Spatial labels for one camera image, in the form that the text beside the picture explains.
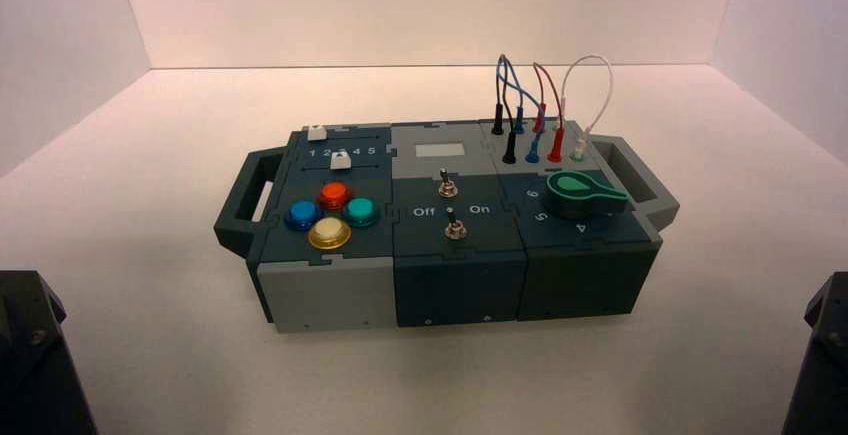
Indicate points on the white slider cap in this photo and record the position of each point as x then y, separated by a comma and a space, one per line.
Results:
316, 132
340, 161

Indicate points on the green pointer rotary knob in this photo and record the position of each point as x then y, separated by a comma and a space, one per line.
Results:
576, 197

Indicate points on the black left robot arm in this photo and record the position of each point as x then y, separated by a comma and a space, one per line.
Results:
33, 366

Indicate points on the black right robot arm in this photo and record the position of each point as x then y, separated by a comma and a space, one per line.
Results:
825, 366

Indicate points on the modular grey and teal task box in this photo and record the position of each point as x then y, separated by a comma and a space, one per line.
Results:
457, 286

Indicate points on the teal round push button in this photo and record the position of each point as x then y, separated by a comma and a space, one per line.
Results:
361, 211

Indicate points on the metal toggle switch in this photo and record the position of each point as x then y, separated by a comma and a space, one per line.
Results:
446, 185
453, 226

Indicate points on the yellow round push button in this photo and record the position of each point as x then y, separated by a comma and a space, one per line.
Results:
329, 233

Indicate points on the white rectangular display window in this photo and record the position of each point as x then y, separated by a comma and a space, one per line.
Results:
440, 151

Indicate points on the orange round push button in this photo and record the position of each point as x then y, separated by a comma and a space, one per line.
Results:
334, 195

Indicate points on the blue round push button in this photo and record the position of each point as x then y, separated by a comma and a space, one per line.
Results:
303, 214

